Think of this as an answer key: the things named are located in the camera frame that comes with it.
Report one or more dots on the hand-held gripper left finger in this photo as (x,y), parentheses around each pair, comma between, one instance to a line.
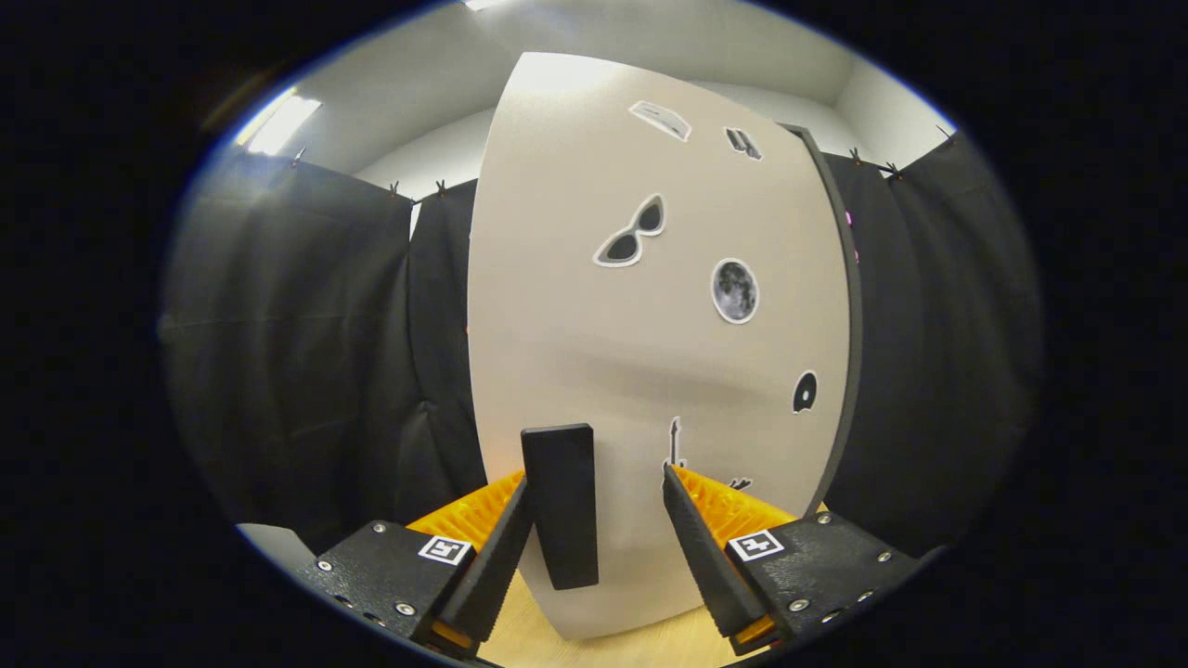
(497,566)

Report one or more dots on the beige shoe cabinet door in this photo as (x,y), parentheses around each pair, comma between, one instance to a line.
(575,353)

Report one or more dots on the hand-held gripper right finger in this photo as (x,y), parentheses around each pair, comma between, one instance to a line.
(705,566)

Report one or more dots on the black backdrop cloth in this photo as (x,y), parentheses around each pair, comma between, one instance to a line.
(278,353)

